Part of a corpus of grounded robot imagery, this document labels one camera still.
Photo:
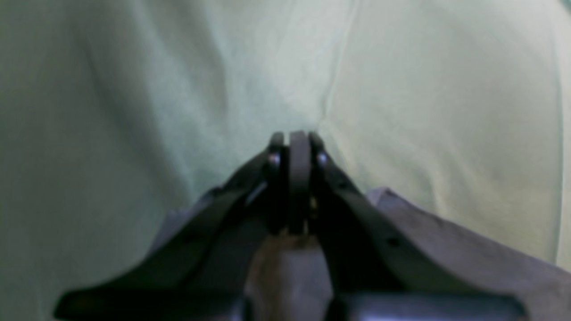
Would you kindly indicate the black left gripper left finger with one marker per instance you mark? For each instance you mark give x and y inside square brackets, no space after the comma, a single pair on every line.
[199,262]

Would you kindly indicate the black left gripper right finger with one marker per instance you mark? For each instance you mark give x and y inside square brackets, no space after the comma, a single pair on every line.
[377,273]

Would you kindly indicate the grey t-shirt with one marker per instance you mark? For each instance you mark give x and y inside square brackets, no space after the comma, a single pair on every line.
[543,289]

